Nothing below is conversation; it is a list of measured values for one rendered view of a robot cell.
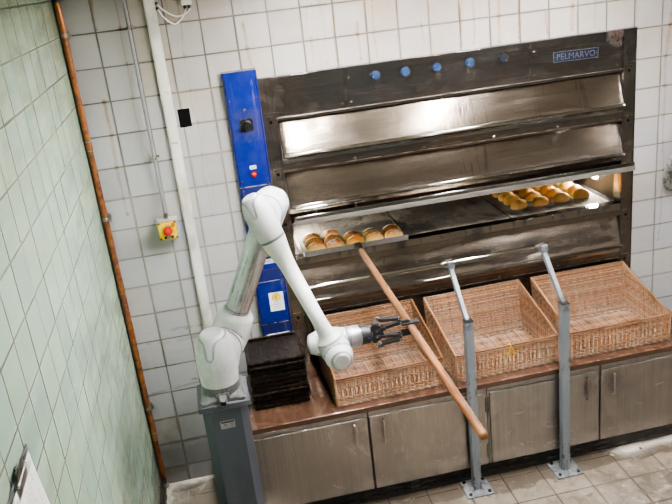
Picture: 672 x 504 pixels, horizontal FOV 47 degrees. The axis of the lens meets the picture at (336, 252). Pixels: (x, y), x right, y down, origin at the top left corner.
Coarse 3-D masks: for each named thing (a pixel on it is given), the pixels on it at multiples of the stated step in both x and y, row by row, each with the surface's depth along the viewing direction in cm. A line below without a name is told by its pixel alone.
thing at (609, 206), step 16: (576, 208) 421; (592, 208) 419; (608, 208) 421; (480, 224) 413; (496, 224) 411; (512, 224) 413; (528, 224) 414; (416, 240) 405; (432, 240) 407; (304, 256) 397; (320, 256) 398; (336, 256) 399
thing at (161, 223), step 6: (168, 216) 375; (174, 216) 374; (156, 222) 368; (162, 222) 369; (168, 222) 369; (174, 222) 369; (162, 228) 369; (174, 228) 370; (162, 234) 370; (174, 234) 371; (162, 240) 372
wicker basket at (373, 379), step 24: (360, 312) 408; (384, 312) 410; (408, 312) 413; (408, 336) 414; (432, 336) 388; (360, 360) 409; (384, 360) 407; (408, 360) 404; (336, 384) 366; (360, 384) 369; (384, 384) 384; (408, 384) 375; (432, 384) 378
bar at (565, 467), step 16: (480, 256) 374; (496, 256) 375; (544, 256) 377; (384, 272) 367; (400, 272) 368; (320, 288) 363; (464, 304) 364; (560, 304) 366; (464, 320) 360; (560, 320) 369; (464, 336) 362; (560, 336) 372; (464, 352) 367; (560, 352) 375; (560, 368) 379; (560, 384) 382; (560, 400) 385; (560, 416) 389; (560, 432) 392; (560, 448) 396; (480, 464) 386; (560, 464) 399; (576, 464) 401; (480, 480) 389; (480, 496) 386
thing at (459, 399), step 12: (360, 252) 386; (372, 264) 368; (384, 288) 341; (396, 300) 327; (420, 336) 294; (432, 360) 277; (444, 372) 268; (444, 384) 263; (456, 396) 253; (468, 408) 245; (468, 420) 241; (480, 432) 233
